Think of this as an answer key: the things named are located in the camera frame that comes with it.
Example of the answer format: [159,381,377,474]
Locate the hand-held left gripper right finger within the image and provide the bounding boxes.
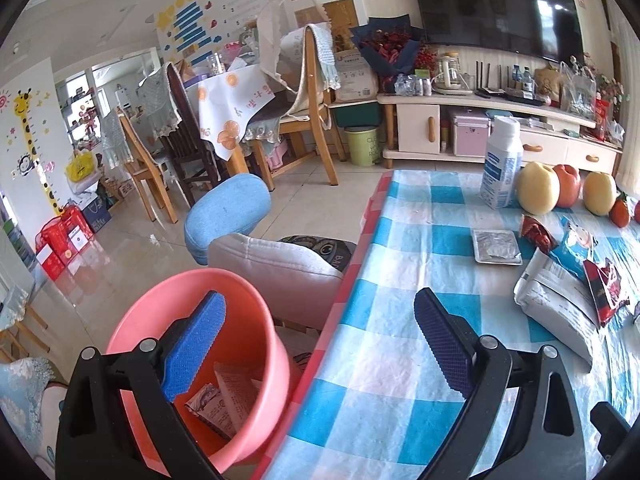
[414,287,583,480]

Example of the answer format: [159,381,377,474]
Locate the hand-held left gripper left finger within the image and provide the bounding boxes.
[55,291,227,480]

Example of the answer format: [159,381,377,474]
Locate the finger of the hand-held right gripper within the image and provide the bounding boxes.
[590,401,632,462]

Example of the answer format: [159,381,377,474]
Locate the white navy printed milk pouch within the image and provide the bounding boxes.
[185,384,223,423]

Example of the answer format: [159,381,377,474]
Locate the pink plastic bucket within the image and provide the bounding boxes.
[106,268,292,478]

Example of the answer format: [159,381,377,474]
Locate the pink wrappers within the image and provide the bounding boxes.
[214,364,263,438]

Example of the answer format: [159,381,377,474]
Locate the silver foil tray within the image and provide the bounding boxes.
[471,229,524,266]

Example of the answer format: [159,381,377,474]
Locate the white pouch blue whale print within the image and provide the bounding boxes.
[513,249,603,373]

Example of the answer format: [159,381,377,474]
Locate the small red snack packet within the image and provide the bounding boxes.
[519,214,557,257]

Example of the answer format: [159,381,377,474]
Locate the red coffee packet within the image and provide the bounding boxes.
[582,258,631,328]

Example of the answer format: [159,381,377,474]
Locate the blue snack packet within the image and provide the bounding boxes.
[555,217,596,281]

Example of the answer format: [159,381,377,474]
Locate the blue white checked tablecloth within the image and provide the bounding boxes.
[252,169,640,480]

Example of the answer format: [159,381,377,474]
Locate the blue chair headrest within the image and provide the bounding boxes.
[184,173,272,267]

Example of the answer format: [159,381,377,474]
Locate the dark printed bag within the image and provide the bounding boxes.
[277,234,358,273]

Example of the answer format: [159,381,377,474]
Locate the blue paper bag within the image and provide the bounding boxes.
[80,195,112,233]

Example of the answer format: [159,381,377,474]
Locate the white cushion blue print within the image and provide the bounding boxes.
[30,380,68,480]

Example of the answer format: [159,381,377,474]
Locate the blue lace cloth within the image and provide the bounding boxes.
[0,357,53,428]

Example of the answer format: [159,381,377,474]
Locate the yellow apple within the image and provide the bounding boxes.
[582,171,618,217]
[516,161,561,214]

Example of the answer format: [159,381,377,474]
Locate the white bottle blue label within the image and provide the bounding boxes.
[480,116,523,210]

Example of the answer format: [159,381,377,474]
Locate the light wooden chair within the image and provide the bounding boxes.
[117,110,178,224]

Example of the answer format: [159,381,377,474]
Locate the small wooden side table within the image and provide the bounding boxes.
[0,285,48,361]

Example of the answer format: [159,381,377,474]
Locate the red apple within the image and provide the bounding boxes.
[552,163,582,208]

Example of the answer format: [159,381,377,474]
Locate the dark wooden chair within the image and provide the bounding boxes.
[165,60,221,208]

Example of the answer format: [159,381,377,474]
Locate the pink metal case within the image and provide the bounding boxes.
[452,111,491,157]

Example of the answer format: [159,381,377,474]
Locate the green waste bin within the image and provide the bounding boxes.
[344,126,383,166]

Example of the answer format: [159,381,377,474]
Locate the yellow apple right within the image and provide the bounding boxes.
[582,171,618,217]

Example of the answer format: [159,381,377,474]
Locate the yellow bag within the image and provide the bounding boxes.
[66,150,98,183]

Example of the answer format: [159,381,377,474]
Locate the white television cabinet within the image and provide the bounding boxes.
[377,91,623,177]

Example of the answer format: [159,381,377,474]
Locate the small red fruit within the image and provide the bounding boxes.
[609,192,632,227]

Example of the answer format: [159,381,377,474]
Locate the grey lace chair cover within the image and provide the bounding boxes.
[137,62,183,138]
[100,112,135,171]

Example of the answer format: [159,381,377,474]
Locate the green storage box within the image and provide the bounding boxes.
[332,100,381,128]

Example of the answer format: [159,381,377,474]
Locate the black router with antennas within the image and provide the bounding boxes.
[472,60,523,98]

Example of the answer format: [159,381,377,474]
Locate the orange print table cloth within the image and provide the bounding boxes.
[197,67,276,151]

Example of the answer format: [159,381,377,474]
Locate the pack of small glass jars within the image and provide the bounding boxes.
[395,74,432,97]

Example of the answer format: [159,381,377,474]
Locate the light wooden chair knit cover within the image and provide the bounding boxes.
[250,25,346,186]

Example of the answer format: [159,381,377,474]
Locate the white glass kettle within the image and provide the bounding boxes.
[431,51,473,96]

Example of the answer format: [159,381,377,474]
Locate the red packaging bag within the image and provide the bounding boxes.
[592,97,613,141]

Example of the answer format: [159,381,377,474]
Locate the brown gift bag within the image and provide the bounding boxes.
[534,64,561,106]

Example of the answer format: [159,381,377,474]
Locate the white cardboard box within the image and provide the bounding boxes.
[334,50,379,103]

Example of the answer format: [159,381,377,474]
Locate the clear printed plastic bag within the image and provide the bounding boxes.
[560,60,598,121]

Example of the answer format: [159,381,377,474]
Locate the dark wrapped flower bouquet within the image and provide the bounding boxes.
[350,16,426,92]

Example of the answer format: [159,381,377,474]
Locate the white mesh food cover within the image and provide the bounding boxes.
[257,0,333,113]

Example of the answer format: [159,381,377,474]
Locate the black flat television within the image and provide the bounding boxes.
[406,0,588,63]

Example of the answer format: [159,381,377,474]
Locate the giraffe wall sticker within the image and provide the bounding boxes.
[10,89,68,216]

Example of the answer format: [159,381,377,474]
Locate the colourful wall poster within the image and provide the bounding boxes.
[156,0,278,68]

